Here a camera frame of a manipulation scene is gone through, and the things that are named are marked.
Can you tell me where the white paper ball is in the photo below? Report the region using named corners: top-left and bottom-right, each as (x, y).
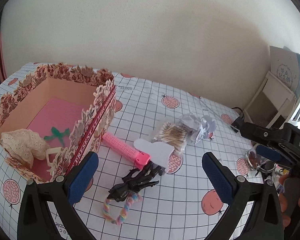
top-left (178, 113), bottom-right (217, 145)

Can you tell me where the white plastic clip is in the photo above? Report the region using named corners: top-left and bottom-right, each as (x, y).
top-left (45, 147), bottom-right (65, 175)

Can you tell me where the beige lace cloth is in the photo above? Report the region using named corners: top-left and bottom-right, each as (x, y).
top-left (0, 129), bottom-right (50, 168)

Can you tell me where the bag of cotton swabs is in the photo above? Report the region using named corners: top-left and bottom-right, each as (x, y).
top-left (151, 121), bottom-right (189, 157)

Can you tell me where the pink hair roller clip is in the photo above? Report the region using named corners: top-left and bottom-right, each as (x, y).
top-left (102, 132), bottom-right (151, 170)

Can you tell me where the person's right hand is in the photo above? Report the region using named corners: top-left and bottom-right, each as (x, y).
top-left (279, 174), bottom-right (300, 229)

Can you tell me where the glass jar with snacks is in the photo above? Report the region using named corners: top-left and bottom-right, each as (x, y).
top-left (244, 148), bottom-right (277, 174)

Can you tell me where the white shelf unit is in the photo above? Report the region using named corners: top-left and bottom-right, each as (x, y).
top-left (243, 72), bottom-right (296, 128)

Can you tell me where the black power adapter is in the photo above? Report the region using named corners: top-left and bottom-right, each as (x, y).
top-left (230, 116), bottom-right (244, 133)

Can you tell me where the white paper card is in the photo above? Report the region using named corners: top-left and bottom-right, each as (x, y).
top-left (269, 46), bottom-right (300, 92)

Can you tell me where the green plastic clip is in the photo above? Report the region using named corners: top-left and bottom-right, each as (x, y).
top-left (44, 127), bottom-right (70, 147)

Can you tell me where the black hair claw clip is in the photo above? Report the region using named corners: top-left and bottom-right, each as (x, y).
top-left (107, 161), bottom-right (164, 202)

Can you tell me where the floral paper storage box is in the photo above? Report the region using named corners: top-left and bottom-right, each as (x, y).
top-left (0, 63), bottom-right (116, 183)

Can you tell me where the grid fruit pattern tablecloth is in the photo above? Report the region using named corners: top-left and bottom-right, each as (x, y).
top-left (0, 62), bottom-right (281, 240)

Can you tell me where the pastel braided hair tie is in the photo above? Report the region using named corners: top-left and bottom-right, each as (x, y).
top-left (102, 192), bottom-right (143, 226)

